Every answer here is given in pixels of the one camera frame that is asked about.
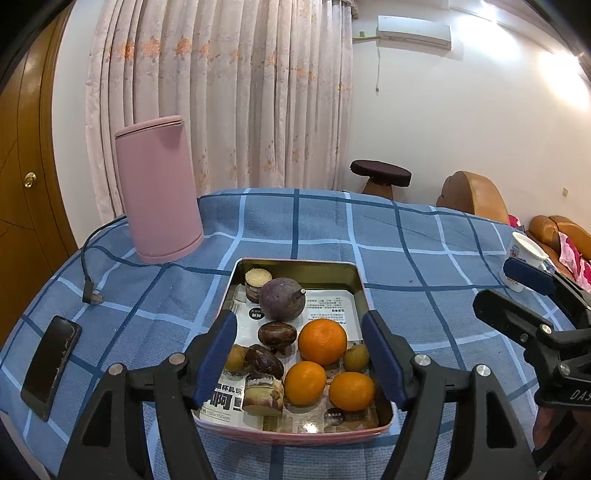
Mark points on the black smartphone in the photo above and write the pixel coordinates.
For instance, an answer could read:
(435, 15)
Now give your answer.
(51, 364)

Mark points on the person's right hand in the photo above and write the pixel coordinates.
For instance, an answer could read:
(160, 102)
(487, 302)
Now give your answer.
(547, 431)

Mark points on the longan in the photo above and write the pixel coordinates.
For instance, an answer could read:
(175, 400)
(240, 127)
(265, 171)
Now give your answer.
(237, 359)
(356, 357)

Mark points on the brown leather armchair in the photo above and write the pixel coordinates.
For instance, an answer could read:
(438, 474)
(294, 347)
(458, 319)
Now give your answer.
(475, 196)

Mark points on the purple passion fruit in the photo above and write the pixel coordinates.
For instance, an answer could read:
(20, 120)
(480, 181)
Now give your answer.
(281, 300)

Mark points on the printed paper leaflet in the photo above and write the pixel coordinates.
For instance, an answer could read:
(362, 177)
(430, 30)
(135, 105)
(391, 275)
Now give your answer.
(330, 304)

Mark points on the small orange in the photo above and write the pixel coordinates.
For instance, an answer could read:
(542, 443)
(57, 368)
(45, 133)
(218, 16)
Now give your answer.
(304, 383)
(352, 391)

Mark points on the pink floral curtain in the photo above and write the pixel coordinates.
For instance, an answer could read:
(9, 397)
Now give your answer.
(221, 101)

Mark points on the brown leather sofa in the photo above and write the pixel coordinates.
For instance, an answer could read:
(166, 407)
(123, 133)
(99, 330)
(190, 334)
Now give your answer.
(573, 251)
(549, 228)

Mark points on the dark round stool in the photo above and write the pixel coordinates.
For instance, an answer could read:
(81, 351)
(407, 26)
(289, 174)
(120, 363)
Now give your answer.
(381, 168)

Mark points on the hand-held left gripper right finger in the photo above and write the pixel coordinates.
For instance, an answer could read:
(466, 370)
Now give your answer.
(383, 360)

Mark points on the blue plaid tablecloth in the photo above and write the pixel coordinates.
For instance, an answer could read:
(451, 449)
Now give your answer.
(415, 258)

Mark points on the wooden door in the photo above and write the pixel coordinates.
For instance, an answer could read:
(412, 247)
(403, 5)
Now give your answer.
(27, 115)

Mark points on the white air conditioner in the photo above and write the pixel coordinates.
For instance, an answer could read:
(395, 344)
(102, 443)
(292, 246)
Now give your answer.
(413, 31)

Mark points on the large orange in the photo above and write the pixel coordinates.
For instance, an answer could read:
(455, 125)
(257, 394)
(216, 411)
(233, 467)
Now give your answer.
(322, 341)

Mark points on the white paper cup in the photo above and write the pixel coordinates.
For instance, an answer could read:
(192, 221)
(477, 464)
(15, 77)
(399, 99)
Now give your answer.
(524, 249)

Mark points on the brass door knob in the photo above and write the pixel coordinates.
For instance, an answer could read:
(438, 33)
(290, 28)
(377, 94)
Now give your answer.
(30, 180)

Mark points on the pink tin box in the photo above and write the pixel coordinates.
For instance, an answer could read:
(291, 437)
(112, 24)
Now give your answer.
(295, 268)

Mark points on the brown water chestnut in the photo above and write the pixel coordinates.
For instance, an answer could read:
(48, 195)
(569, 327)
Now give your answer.
(264, 361)
(277, 336)

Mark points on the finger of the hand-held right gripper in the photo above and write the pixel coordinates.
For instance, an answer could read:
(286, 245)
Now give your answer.
(508, 314)
(526, 274)

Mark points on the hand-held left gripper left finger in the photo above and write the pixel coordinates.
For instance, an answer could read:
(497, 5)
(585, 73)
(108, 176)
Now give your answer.
(214, 355)

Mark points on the pink electric kettle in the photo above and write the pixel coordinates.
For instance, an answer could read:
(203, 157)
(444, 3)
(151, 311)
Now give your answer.
(159, 189)

